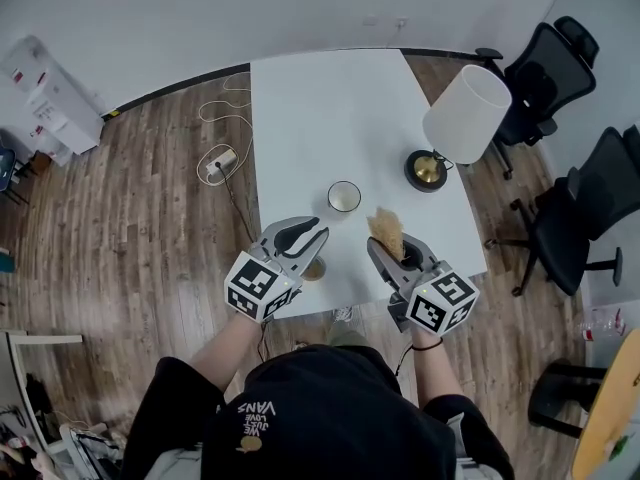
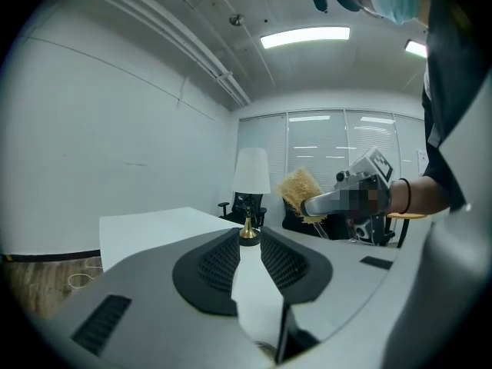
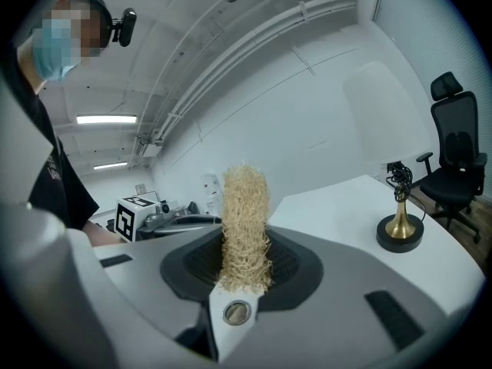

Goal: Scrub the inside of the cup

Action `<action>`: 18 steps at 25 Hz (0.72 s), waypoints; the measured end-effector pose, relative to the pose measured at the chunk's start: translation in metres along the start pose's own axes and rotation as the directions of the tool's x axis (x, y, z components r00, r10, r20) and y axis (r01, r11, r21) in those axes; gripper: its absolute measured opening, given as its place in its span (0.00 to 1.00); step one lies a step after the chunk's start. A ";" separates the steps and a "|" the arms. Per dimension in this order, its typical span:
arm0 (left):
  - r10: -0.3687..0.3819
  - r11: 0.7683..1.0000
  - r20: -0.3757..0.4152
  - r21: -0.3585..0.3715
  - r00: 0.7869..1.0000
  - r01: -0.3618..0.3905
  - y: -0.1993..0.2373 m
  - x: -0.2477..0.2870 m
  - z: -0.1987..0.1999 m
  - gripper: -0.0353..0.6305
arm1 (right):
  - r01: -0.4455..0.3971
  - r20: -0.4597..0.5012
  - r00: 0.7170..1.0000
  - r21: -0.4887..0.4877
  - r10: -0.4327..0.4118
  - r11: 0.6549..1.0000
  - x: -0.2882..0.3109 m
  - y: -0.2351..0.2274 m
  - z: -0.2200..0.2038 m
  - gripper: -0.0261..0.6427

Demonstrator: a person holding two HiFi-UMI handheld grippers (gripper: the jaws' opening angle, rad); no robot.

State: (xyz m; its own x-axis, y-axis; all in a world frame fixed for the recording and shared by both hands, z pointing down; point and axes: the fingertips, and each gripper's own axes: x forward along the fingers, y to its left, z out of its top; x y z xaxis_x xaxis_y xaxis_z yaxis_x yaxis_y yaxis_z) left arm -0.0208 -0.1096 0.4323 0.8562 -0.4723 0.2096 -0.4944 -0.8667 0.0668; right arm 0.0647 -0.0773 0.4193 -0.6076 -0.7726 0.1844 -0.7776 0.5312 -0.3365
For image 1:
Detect black power cable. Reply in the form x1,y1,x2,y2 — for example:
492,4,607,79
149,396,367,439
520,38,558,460
214,162,254,237

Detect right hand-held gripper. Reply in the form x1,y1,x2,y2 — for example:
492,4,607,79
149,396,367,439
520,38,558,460
366,234,480,338

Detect black mesh office chair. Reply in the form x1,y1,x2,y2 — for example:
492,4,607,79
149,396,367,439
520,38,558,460
474,15,600,180
484,124,640,297

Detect gray black bag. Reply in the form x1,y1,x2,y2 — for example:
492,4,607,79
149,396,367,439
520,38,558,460
59,422,126,474

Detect person's left forearm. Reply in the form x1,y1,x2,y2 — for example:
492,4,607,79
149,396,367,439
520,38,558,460
192,312,264,404

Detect clear water jug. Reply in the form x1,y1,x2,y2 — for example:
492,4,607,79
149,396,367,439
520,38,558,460
34,122,76,167

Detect clear plastic bottle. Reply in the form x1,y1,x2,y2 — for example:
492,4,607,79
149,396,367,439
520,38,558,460
579,307,629,342

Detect white power strip with cable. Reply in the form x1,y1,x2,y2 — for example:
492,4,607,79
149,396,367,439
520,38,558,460
197,71,254,187

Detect person's right forearm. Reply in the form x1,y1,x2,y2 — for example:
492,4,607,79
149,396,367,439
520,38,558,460
409,330,469,409

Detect round wooden side table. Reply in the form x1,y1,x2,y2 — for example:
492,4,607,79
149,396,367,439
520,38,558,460
572,328,640,480

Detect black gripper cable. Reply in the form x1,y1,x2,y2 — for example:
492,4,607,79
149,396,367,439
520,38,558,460
394,343,415,375
256,320,274,362

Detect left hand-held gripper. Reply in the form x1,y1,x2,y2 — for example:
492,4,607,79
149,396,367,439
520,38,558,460
223,215,331,323

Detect black round stool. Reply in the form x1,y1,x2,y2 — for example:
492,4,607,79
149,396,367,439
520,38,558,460
527,358,609,439

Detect white shade brass table lamp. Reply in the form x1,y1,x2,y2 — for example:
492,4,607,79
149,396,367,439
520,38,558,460
403,64,513,193

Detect clear glass cup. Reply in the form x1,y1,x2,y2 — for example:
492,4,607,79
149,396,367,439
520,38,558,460
327,180,362,214

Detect black shirt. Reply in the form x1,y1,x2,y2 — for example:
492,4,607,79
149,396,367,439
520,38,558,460
119,356,516,480

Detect tan sponge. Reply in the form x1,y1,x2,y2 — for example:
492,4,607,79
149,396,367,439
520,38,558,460
366,206,407,262

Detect white water dispenser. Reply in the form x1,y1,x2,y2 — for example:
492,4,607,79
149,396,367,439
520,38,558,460
0,35,105,155

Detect dark stool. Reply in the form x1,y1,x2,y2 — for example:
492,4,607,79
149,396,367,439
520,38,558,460
0,147,24,204

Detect olive trousers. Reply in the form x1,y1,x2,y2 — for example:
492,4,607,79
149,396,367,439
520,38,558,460
327,317,371,349

